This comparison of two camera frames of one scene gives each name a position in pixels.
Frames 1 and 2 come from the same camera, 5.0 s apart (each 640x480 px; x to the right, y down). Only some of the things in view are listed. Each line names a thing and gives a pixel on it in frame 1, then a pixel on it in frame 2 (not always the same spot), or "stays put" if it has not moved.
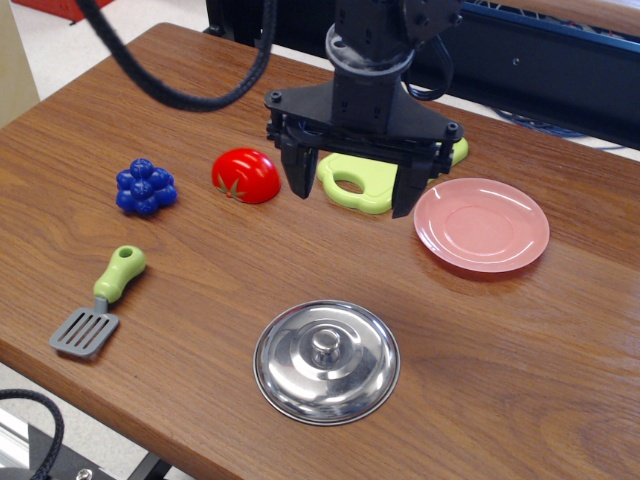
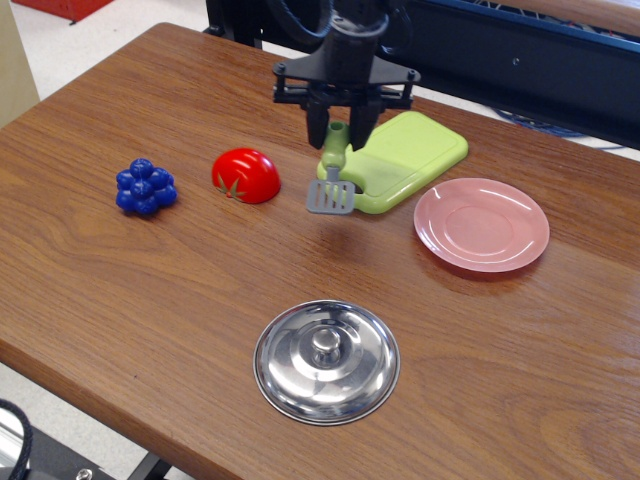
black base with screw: x=69 y=465 stays put
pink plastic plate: x=480 y=225 stays put
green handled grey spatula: x=84 y=331 → x=332 y=196
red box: x=68 y=9 stays put
